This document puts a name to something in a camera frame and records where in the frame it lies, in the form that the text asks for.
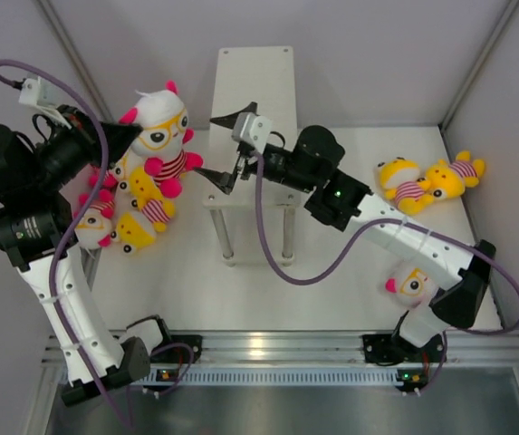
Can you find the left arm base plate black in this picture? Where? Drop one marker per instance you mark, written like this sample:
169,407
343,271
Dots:
178,349

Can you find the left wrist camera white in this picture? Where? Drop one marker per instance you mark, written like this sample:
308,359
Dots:
41,96

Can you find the yellow plush bottom left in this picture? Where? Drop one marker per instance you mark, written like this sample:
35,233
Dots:
133,232

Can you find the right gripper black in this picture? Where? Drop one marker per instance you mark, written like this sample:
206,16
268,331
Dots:
222,181

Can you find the yellow plush centre left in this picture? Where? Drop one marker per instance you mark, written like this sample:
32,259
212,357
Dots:
150,201

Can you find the yellow plush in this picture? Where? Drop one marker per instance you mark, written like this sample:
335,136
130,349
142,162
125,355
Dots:
133,232
402,183
150,201
450,180

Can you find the white plush top left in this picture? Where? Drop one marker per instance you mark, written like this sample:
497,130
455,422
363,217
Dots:
121,170

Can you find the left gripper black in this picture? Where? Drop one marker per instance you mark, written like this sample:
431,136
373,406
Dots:
82,134

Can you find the aluminium front rail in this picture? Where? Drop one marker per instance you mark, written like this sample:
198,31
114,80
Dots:
341,347

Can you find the white slotted cable duct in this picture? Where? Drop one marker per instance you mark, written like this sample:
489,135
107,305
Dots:
288,376

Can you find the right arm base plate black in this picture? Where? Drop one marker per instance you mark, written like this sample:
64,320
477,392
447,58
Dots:
386,349

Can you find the white plush pink striped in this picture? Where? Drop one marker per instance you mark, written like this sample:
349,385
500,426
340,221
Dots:
94,229
164,122

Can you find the white plush near right base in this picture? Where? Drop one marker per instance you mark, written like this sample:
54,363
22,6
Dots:
410,286

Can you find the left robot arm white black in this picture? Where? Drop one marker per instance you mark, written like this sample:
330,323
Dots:
34,217

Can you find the yellow plush right front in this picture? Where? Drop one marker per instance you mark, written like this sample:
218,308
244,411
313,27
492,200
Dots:
402,183

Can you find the white two-tier shelf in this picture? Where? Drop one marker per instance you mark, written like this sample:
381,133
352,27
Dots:
264,75

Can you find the yellow plush right back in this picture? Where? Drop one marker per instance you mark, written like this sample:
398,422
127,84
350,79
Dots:
450,180

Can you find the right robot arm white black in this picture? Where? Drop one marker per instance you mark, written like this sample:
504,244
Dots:
336,199

